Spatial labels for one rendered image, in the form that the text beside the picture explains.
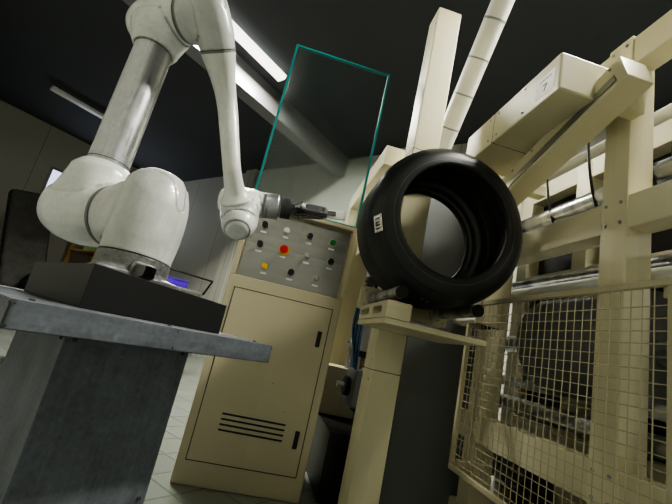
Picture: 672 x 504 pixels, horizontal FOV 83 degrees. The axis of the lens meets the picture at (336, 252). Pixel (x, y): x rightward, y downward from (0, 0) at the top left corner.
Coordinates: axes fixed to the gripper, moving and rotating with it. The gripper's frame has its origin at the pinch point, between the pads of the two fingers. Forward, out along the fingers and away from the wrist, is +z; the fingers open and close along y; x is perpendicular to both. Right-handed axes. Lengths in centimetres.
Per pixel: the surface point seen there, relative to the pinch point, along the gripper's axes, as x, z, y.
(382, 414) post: 72, 30, 26
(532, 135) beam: -40, 74, -10
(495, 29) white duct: -127, 84, 28
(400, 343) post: 44, 37, 26
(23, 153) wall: -250, -509, 642
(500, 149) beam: -41, 70, 5
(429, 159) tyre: -21.3, 30.3, -12.6
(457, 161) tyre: -22.2, 41.0, -12.9
